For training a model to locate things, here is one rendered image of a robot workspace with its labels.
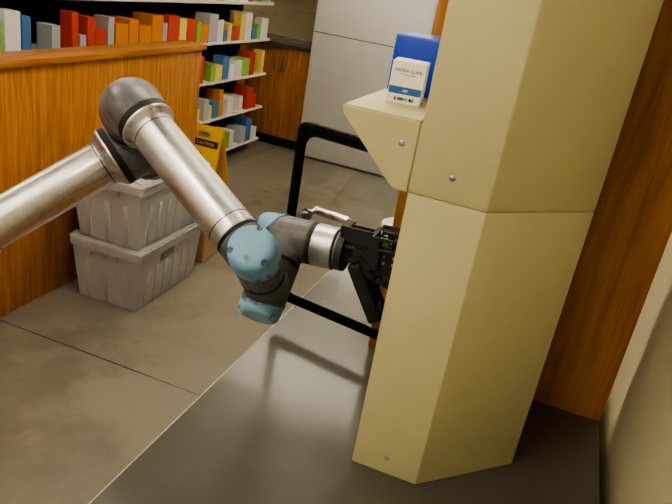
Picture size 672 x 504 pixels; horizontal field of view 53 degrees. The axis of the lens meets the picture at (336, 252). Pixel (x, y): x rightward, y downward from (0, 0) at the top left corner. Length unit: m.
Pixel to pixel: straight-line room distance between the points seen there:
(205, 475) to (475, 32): 0.74
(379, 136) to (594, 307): 0.61
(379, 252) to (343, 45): 5.09
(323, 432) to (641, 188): 0.70
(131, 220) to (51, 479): 1.24
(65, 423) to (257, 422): 1.59
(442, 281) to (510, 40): 0.33
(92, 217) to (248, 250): 2.39
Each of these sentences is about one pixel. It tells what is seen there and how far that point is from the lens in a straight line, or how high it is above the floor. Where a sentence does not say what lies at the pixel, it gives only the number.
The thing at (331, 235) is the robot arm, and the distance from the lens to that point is 1.12.
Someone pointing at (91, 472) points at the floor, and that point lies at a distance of 2.51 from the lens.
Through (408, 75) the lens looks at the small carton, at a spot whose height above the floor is 1.55.
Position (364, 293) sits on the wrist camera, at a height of 1.18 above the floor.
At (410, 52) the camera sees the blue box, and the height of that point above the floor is 1.57.
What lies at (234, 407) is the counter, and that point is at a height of 0.94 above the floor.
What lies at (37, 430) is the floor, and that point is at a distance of 2.70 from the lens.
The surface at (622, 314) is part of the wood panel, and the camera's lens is 1.36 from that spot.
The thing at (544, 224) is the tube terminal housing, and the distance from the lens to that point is 0.99.
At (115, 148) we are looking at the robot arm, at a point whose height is 1.32.
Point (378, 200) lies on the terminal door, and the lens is 1.30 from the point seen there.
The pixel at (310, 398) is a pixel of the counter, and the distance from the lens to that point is 1.27.
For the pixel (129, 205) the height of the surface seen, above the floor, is 0.55.
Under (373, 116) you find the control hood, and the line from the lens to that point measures 0.92.
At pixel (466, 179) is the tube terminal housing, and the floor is 1.45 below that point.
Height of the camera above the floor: 1.68
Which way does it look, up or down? 23 degrees down
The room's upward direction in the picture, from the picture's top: 10 degrees clockwise
